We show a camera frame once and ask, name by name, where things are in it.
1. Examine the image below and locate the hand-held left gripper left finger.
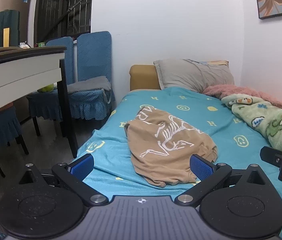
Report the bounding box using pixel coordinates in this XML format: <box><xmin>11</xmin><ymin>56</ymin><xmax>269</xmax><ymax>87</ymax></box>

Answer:
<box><xmin>18</xmin><ymin>154</ymin><xmax>108</xmax><ymax>207</ymax></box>

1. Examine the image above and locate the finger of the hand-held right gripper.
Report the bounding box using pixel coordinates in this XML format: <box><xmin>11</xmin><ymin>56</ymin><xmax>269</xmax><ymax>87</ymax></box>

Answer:
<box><xmin>260</xmin><ymin>146</ymin><xmax>282</xmax><ymax>166</ymax></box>

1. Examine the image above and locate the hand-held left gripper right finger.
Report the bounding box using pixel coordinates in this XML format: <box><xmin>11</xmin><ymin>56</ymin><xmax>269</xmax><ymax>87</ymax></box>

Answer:
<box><xmin>175</xmin><ymin>154</ymin><xmax>265</xmax><ymax>208</ymax></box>

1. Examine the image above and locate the tan printed t-shirt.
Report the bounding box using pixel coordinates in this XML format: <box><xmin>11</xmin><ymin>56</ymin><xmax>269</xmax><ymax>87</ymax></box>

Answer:
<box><xmin>123</xmin><ymin>106</ymin><xmax>218</xmax><ymax>188</ymax></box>

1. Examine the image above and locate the green cartoon printed blanket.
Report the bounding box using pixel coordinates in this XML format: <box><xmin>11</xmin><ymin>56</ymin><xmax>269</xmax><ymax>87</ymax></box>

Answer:
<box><xmin>221</xmin><ymin>94</ymin><xmax>282</xmax><ymax>233</ymax></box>

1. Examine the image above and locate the pink fluffy blanket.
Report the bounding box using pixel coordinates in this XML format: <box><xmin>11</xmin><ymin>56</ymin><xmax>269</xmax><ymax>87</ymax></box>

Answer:
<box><xmin>203</xmin><ymin>84</ymin><xmax>282</xmax><ymax>118</ymax></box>

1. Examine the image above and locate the grey folded cloth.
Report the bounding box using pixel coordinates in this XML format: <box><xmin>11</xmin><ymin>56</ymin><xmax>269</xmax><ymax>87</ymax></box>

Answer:
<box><xmin>67</xmin><ymin>76</ymin><xmax>113</xmax><ymax>104</ymax></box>

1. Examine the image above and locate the green fruit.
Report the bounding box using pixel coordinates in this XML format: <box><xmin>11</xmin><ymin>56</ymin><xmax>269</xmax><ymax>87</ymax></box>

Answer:
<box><xmin>37</xmin><ymin>84</ymin><xmax>54</xmax><ymax>93</ymax></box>

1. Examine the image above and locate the grey pillow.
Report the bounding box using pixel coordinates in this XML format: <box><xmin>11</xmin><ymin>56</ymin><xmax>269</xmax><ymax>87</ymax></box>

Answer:
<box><xmin>153</xmin><ymin>59</ymin><xmax>235</xmax><ymax>92</ymax></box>

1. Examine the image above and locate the pale yellow pillow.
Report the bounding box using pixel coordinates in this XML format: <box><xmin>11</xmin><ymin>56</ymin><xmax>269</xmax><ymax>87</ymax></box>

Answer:
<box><xmin>201</xmin><ymin>60</ymin><xmax>229</xmax><ymax>67</ymax></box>

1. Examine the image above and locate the blue covered chair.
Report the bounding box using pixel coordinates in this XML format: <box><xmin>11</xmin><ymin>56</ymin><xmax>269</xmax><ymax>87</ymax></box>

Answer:
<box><xmin>67</xmin><ymin>31</ymin><xmax>116</xmax><ymax>120</ymax></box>
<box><xmin>26</xmin><ymin>36</ymin><xmax>75</xmax><ymax>137</ymax></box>

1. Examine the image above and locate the yellow headboard cushion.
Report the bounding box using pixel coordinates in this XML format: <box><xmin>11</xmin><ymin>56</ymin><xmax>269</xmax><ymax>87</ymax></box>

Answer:
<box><xmin>129</xmin><ymin>64</ymin><xmax>161</xmax><ymax>91</ymax></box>

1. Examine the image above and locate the white table with dark top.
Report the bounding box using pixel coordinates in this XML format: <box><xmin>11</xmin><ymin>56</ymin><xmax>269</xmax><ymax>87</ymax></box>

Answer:
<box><xmin>0</xmin><ymin>45</ymin><xmax>79</xmax><ymax>159</ymax></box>

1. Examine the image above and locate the yellow box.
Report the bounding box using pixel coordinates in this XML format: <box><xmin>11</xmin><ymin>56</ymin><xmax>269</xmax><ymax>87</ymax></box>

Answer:
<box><xmin>3</xmin><ymin>27</ymin><xmax>11</xmax><ymax>47</ymax></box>

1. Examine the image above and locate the dark barred window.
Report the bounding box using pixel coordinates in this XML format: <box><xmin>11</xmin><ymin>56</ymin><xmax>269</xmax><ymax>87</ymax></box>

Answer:
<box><xmin>33</xmin><ymin>0</ymin><xmax>94</xmax><ymax>48</ymax></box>

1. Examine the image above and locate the brown cardboard box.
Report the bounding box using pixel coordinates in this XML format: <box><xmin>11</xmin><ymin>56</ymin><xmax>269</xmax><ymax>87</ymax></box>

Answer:
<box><xmin>0</xmin><ymin>0</ymin><xmax>31</xmax><ymax>43</ymax></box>

